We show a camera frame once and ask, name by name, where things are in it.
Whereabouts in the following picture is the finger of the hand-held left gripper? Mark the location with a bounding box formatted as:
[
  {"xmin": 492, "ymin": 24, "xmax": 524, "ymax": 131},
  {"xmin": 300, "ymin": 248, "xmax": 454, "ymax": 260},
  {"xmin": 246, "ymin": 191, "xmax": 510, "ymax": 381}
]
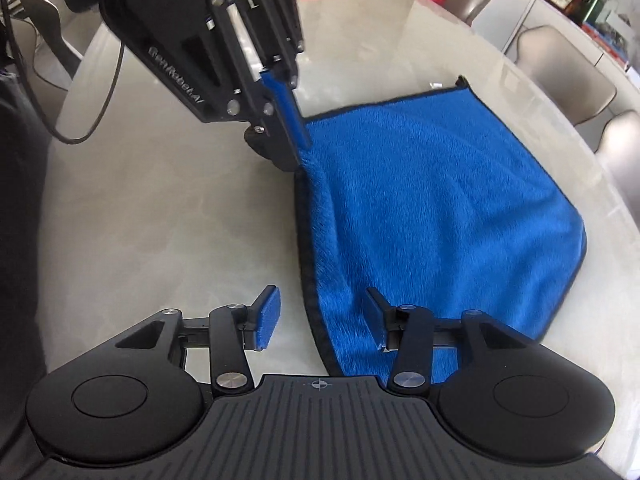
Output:
[
  {"xmin": 257, "ymin": 0, "xmax": 305, "ymax": 88},
  {"xmin": 222, "ymin": 0, "xmax": 313, "ymax": 171}
]

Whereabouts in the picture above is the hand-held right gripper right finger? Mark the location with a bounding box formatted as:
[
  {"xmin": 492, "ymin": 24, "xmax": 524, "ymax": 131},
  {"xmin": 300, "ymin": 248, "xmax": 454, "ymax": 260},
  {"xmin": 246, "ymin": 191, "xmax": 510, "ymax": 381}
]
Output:
[{"xmin": 364, "ymin": 287, "xmax": 531, "ymax": 396}]

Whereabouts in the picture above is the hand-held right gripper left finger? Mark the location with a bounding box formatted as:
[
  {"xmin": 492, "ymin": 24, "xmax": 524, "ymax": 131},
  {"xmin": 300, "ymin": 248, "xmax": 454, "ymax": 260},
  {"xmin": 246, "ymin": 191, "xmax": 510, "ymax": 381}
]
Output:
[{"xmin": 116, "ymin": 285, "xmax": 282, "ymax": 395}]

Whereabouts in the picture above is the blue towel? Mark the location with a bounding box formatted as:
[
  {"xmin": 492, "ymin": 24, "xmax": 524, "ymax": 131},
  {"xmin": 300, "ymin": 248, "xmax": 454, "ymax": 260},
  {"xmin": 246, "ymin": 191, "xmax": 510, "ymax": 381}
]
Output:
[{"xmin": 292, "ymin": 75, "xmax": 588, "ymax": 378}]

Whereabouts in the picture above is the grey chair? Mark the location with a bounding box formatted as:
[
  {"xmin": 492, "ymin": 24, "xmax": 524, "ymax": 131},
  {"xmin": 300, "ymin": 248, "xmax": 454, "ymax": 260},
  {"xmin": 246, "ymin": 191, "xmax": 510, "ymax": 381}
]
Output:
[
  {"xmin": 442, "ymin": 0, "xmax": 497, "ymax": 27},
  {"xmin": 14, "ymin": 0, "xmax": 85, "ymax": 92},
  {"xmin": 514, "ymin": 25, "xmax": 619, "ymax": 127},
  {"xmin": 594, "ymin": 110, "xmax": 640, "ymax": 223}
]

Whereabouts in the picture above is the white cabinet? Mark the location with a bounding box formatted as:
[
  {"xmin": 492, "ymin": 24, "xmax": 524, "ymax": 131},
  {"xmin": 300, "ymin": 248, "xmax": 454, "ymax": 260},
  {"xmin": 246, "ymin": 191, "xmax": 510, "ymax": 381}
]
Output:
[{"xmin": 502, "ymin": 0, "xmax": 640, "ymax": 78}]

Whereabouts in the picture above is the person's dark clothing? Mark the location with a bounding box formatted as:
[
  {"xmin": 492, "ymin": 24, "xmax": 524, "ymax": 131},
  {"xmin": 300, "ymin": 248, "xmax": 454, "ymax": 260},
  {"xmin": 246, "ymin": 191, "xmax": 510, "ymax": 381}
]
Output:
[{"xmin": 0, "ymin": 74, "xmax": 53, "ymax": 480}]

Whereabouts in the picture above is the green box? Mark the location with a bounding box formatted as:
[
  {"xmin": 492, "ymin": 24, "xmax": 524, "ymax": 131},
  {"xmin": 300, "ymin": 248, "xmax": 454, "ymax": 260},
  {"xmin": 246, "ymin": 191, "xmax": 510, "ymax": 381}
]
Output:
[{"xmin": 570, "ymin": 0, "xmax": 602, "ymax": 24}]

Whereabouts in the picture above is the stack of books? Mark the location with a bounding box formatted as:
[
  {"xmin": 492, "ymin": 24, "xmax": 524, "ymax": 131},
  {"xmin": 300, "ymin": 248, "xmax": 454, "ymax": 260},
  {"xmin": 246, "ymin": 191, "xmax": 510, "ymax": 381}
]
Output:
[{"xmin": 582, "ymin": 21, "xmax": 630, "ymax": 70}]

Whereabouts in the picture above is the black cable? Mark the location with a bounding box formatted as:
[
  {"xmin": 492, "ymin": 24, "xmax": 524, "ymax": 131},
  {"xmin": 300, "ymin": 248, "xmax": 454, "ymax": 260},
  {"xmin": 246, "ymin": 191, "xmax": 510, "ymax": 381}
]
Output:
[{"xmin": 0, "ymin": 0, "xmax": 126, "ymax": 145}]

